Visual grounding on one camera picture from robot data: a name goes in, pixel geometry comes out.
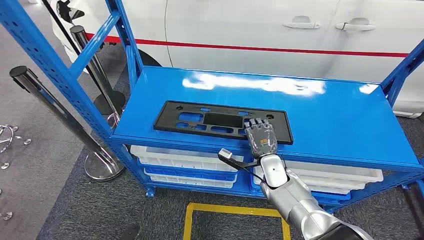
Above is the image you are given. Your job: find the white car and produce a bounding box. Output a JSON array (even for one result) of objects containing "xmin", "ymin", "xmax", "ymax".
[{"xmin": 49, "ymin": 0, "xmax": 424, "ymax": 118}]

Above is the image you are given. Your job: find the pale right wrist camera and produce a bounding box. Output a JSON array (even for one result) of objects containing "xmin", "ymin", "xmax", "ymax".
[{"xmin": 217, "ymin": 148, "xmax": 264, "ymax": 182}]

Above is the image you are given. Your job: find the blue metal shelf rack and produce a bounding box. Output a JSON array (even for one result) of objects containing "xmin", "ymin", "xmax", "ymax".
[{"xmin": 0, "ymin": 0, "xmax": 424, "ymax": 213}]

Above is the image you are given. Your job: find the black plastic panel part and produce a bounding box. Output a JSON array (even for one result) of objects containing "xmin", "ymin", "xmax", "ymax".
[{"xmin": 152, "ymin": 100, "xmax": 294, "ymax": 146}]

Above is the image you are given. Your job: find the black left wrist mount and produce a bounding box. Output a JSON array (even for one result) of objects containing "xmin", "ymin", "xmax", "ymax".
[{"xmin": 118, "ymin": 223, "xmax": 142, "ymax": 240}]

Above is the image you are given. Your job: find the thin black pole stand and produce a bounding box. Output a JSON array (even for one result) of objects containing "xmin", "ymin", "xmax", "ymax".
[{"xmin": 41, "ymin": 0, "xmax": 127, "ymax": 117}]

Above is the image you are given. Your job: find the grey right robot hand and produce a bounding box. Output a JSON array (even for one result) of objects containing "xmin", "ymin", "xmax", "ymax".
[{"xmin": 244, "ymin": 118, "xmax": 278, "ymax": 159}]

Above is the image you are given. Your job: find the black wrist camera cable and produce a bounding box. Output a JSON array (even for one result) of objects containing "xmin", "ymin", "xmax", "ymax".
[{"xmin": 228, "ymin": 157, "xmax": 288, "ymax": 183}]

